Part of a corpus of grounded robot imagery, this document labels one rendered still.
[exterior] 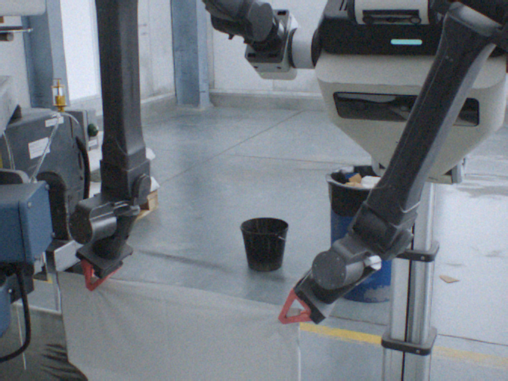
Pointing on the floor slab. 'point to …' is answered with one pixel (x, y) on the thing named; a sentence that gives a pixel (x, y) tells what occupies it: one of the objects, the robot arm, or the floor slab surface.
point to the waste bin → (340, 199)
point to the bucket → (264, 243)
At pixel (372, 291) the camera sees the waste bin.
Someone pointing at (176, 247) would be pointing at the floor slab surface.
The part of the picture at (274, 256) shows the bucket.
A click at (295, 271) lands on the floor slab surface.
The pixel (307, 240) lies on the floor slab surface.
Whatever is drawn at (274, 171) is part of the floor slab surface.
